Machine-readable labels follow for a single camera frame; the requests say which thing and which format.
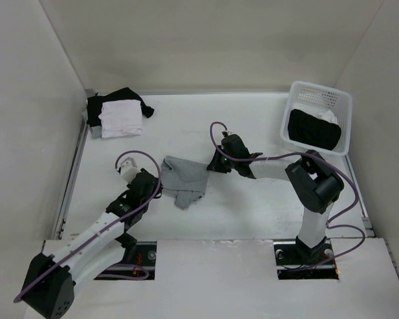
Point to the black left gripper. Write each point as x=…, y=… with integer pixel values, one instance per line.
x=154, y=187

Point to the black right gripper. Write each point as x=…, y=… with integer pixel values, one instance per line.
x=215, y=165

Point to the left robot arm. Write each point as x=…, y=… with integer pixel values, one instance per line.
x=52, y=281

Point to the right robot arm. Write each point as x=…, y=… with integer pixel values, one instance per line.
x=316, y=185

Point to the folded white tank top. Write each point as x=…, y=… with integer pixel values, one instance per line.
x=121, y=118

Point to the folded black tank top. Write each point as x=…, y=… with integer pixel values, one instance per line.
x=94, y=104

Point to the black garment in basket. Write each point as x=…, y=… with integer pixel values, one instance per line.
x=307, y=129

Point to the white perforated plastic basket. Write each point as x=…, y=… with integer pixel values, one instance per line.
x=312, y=99

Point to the white garment in basket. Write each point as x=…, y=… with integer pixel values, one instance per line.
x=328, y=116

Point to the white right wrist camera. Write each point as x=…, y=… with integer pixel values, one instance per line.
x=227, y=133

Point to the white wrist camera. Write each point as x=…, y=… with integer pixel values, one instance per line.
x=128, y=169
x=227, y=133

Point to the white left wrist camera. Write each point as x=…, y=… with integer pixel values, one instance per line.
x=128, y=169

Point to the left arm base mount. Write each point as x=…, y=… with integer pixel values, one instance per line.
x=138, y=264

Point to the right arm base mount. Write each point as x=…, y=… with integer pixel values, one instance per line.
x=292, y=264

